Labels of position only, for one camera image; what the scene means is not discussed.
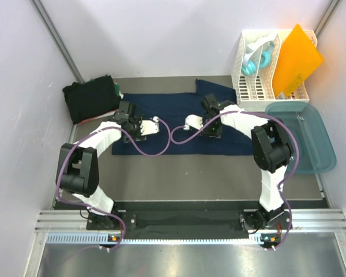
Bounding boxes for folded red t shirt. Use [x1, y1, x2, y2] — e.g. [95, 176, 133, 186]
[78, 109, 118, 125]

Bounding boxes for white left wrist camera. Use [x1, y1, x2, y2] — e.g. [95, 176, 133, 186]
[140, 116, 159, 136]

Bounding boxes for translucent teal plastic bin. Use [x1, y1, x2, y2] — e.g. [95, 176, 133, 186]
[265, 100, 337, 174]

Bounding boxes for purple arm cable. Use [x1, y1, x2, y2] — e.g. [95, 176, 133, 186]
[54, 117, 171, 252]
[171, 112, 300, 250]

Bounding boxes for orange plastic folder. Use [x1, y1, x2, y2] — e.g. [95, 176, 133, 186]
[272, 24, 325, 99]

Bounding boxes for aluminium corner post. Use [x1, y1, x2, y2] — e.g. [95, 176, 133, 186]
[314, 0, 342, 39]
[30, 0, 84, 83]

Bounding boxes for folded black t shirt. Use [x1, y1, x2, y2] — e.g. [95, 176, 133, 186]
[62, 82, 121, 124]

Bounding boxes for aluminium frame rail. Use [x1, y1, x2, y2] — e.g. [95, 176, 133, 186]
[24, 201, 346, 276]

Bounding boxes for folded green t shirt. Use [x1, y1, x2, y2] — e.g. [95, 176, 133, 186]
[87, 74, 124, 99]

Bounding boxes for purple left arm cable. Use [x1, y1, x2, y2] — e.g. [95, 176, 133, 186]
[54, 117, 171, 252]

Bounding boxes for white slotted file organizer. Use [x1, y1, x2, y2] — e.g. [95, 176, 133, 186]
[232, 29, 319, 104]

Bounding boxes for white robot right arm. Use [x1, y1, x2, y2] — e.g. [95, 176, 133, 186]
[201, 94, 293, 229]

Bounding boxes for teal headphones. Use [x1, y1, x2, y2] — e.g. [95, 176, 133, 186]
[241, 32, 277, 76]

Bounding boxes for right aluminium corner post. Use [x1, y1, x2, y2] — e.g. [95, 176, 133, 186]
[314, 0, 342, 39]

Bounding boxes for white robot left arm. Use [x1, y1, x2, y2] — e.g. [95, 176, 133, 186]
[55, 101, 159, 229]

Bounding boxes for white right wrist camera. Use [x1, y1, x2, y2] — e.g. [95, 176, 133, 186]
[183, 115, 203, 131]

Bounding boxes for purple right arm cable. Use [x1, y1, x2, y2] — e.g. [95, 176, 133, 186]
[171, 112, 300, 250]

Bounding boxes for navy blue t shirt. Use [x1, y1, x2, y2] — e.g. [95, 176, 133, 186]
[111, 78, 256, 156]

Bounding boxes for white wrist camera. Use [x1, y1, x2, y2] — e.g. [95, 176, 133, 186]
[183, 115, 203, 131]
[140, 116, 159, 136]

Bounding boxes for left aluminium corner post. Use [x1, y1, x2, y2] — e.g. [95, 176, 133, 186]
[30, 0, 84, 83]

